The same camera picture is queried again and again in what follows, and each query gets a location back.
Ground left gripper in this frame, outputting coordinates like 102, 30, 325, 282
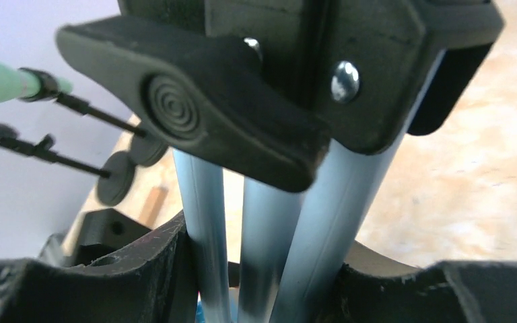
40, 208, 151, 267

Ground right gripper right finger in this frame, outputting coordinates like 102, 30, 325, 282
316, 261, 517, 322

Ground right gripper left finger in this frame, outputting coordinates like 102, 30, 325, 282
0, 213, 198, 323

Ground black microphone stand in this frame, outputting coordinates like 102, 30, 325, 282
0, 135, 136, 207

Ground mint microphone stand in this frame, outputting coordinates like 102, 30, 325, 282
18, 67, 168, 168

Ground mint green microphone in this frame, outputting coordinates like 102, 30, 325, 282
0, 63, 73, 103

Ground blue music stand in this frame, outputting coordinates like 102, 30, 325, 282
56, 0, 504, 322

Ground wooden block left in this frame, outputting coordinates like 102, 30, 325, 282
137, 186, 168, 228

